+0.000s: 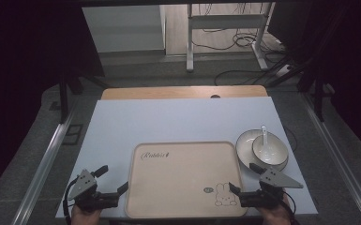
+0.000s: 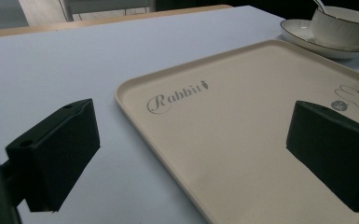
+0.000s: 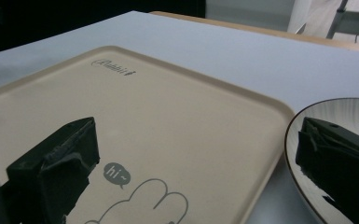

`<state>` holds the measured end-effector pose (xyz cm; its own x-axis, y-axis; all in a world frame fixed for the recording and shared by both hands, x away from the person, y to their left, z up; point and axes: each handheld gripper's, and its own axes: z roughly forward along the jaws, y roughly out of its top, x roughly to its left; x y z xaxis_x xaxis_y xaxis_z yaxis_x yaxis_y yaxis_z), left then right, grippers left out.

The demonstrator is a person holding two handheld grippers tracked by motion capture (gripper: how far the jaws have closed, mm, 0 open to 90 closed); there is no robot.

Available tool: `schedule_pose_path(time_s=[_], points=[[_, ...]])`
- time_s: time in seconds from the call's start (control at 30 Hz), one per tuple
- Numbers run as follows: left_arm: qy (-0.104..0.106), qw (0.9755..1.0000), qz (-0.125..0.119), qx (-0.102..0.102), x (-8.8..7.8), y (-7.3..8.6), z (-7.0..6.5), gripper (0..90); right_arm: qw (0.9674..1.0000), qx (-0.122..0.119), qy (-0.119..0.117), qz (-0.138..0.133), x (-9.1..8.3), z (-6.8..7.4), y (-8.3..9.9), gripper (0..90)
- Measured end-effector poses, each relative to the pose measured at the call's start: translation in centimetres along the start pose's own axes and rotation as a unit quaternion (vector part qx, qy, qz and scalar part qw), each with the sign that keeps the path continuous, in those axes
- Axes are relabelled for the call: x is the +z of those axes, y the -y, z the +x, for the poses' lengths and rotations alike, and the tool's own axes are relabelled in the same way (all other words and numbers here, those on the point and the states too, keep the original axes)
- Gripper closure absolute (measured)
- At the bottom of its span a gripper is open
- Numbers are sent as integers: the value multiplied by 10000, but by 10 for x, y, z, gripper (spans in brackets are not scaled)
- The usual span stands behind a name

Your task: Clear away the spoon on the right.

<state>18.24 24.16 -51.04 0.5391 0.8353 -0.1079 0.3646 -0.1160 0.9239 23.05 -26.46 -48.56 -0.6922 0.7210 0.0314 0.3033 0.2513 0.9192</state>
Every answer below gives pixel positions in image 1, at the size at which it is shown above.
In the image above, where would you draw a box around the white bowl with dark rim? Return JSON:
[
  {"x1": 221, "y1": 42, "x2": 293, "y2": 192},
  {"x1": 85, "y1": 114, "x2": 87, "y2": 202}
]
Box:
[{"x1": 251, "y1": 132, "x2": 290, "y2": 167}]

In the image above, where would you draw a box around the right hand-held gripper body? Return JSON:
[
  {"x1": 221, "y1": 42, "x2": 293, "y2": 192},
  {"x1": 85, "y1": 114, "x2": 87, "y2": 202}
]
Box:
[{"x1": 239, "y1": 168, "x2": 305, "y2": 209}]

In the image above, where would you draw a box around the white ceramic spoon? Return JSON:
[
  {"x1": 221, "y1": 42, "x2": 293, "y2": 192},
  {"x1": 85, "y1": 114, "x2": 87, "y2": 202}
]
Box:
[{"x1": 260, "y1": 125, "x2": 272, "y2": 158}]

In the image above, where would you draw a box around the white plate with dark rim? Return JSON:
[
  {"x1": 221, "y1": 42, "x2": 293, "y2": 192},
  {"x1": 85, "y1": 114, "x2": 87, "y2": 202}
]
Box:
[{"x1": 234, "y1": 128, "x2": 291, "y2": 173}]

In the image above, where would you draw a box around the black curtain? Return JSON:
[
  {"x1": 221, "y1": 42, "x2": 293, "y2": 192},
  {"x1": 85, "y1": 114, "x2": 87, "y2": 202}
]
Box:
[
  {"x1": 0, "y1": 0, "x2": 106, "y2": 204},
  {"x1": 266, "y1": 0, "x2": 361, "y2": 154}
]

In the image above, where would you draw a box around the white cabinet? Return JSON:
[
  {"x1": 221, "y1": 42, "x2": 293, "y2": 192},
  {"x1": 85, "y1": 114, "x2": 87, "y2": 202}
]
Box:
[{"x1": 81, "y1": 4, "x2": 167, "y2": 54}]

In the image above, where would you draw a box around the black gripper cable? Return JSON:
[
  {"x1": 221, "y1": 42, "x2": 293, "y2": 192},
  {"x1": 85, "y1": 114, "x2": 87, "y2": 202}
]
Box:
[
  {"x1": 280, "y1": 189, "x2": 298, "y2": 225},
  {"x1": 62, "y1": 177, "x2": 80, "y2": 225}
]

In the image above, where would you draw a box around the white power strip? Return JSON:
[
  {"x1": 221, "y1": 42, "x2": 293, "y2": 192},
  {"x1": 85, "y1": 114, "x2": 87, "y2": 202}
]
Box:
[{"x1": 275, "y1": 63, "x2": 293, "y2": 78}]

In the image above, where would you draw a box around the white metal desk frame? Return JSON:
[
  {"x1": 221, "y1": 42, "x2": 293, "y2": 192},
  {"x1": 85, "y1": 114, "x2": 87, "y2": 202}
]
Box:
[{"x1": 185, "y1": 2, "x2": 277, "y2": 73}]

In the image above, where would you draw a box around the person's left hand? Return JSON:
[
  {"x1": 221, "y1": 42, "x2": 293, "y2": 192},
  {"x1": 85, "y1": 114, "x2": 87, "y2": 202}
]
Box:
[{"x1": 70, "y1": 204, "x2": 103, "y2": 225}]

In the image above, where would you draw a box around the white table cover board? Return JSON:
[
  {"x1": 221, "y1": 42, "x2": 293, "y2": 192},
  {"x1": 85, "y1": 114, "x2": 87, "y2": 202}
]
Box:
[{"x1": 54, "y1": 96, "x2": 319, "y2": 219}]

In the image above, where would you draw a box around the black metal stand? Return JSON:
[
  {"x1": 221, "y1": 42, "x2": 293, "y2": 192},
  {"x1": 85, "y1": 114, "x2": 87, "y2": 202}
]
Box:
[
  {"x1": 57, "y1": 69, "x2": 111, "y2": 125},
  {"x1": 263, "y1": 52, "x2": 337, "y2": 123}
]

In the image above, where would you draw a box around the aluminium rail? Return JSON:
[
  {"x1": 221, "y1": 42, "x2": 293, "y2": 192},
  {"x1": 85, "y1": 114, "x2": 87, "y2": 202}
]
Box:
[
  {"x1": 10, "y1": 101, "x2": 78, "y2": 225},
  {"x1": 299, "y1": 93, "x2": 361, "y2": 225}
]

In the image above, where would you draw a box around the person's right hand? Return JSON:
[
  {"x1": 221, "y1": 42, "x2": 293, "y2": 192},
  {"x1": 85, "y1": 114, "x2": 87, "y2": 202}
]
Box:
[{"x1": 257, "y1": 202, "x2": 293, "y2": 225}]

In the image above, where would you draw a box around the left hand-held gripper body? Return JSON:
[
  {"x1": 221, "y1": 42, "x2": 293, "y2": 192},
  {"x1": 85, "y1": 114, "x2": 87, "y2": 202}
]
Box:
[{"x1": 68, "y1": 169, "x2": 120, "y2": 212}]

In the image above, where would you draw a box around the tangle of black floor cables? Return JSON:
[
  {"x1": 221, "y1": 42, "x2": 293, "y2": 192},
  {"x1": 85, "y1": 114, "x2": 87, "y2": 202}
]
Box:
[{"x1": 190, "y1": 3, "x2": 294, "y2": 87}]

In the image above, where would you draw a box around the beige tray with rabbit print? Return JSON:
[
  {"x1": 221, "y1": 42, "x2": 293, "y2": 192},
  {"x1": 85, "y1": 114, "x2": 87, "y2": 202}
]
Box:
[{"x1": 124, "y1": 141, "x2": 248, "y2": 219}]

